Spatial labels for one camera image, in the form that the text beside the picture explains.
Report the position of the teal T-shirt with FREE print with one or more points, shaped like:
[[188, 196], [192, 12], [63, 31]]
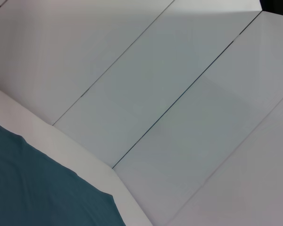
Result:
[[37, 183]]

